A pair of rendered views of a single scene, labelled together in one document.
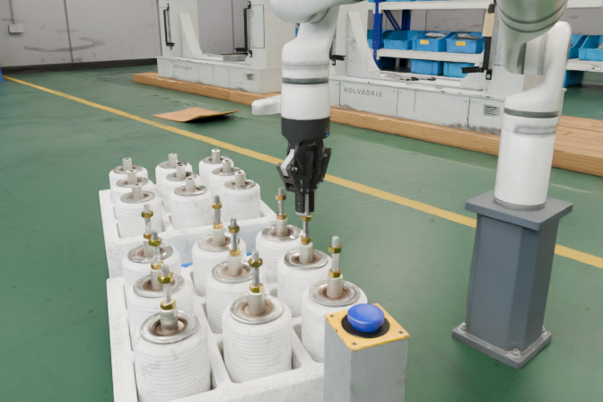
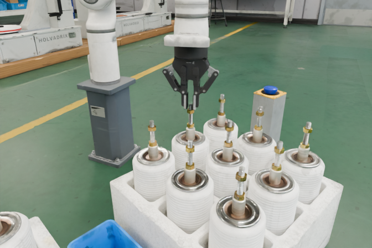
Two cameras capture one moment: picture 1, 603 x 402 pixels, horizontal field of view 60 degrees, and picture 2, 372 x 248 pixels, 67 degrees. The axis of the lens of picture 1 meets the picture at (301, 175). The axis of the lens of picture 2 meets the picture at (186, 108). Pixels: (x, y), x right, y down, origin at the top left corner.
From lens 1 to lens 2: 1.18 m
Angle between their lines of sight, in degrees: 103
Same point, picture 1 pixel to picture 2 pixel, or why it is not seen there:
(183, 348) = not seen: hidden behind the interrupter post
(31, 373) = not seen: outside the picture
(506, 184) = (114, 71)
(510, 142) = (111, 47)
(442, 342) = (124, 171)
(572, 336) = not seen: hidden behind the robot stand
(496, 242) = (122, 102)
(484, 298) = (123, 134)
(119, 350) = (309, 216)
